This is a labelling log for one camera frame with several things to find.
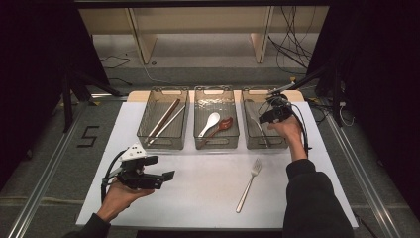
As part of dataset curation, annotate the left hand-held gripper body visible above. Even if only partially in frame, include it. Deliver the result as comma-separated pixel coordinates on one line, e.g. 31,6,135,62
115,142,166,190

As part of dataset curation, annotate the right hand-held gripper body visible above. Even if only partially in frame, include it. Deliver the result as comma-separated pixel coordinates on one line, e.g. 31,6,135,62
263,82,296,121

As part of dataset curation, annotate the silver fork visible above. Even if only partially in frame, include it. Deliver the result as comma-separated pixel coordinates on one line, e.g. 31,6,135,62
246,98,270,149

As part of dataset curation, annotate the smoky transparent plastic bin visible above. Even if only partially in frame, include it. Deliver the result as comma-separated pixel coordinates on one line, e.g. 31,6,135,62
193,84,241,151
241,85,295,151
136,86,190,151

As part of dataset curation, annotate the brown wooden spoon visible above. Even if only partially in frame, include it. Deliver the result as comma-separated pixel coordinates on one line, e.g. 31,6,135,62
197,116,234,150

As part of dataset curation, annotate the white chopstick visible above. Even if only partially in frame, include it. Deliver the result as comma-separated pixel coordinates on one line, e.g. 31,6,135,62
147,104,187,147

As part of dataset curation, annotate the brown wooden chopstick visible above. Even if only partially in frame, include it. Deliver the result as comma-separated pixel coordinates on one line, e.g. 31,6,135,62
147,98,182,142
145,97,181,140

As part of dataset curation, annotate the steel fork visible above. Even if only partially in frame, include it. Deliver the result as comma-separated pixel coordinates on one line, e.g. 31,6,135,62
235,157,263,214

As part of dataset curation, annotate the white ceramic spoon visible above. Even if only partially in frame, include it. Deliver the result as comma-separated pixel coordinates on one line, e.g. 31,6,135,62
197,112,221,138

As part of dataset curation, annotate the person's right hand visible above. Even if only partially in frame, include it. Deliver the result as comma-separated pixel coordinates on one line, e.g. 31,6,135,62
266,114,303,142

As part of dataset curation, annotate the person's left hand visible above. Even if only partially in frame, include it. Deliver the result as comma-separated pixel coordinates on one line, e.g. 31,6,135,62
96,179,156,223

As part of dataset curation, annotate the white table cover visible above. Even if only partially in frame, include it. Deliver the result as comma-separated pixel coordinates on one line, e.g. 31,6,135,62
76,100,360,230

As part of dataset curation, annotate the black metal stand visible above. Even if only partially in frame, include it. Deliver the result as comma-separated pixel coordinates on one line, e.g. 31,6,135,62
60,70,124,133
286,63,347,128

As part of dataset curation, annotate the black curtain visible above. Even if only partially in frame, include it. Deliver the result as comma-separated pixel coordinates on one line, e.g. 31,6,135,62
0,0,112,187
306,0,420,212

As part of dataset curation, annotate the beige wooden shelf unit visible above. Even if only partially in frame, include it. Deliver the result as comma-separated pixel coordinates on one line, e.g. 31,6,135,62
78,5,331,65

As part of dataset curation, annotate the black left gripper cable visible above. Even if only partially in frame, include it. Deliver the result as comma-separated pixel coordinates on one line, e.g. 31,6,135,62
100,149,129,202

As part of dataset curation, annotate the white cable with plug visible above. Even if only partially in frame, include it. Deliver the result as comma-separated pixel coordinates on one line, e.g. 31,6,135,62
338,100,357,128

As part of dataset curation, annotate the bundle of black cables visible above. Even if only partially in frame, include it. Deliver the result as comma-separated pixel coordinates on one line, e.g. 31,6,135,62
266,5,319,76

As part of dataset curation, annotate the white floor cable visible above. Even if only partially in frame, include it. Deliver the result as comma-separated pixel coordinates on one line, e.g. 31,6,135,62
125,53,177,86

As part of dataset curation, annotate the aluminium floor rail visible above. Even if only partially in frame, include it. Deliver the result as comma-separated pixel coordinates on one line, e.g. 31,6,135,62
316,98,404,238
6,94,129,238

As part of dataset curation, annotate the black floor cable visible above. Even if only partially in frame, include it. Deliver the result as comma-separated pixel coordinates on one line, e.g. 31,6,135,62
99,54,134,87

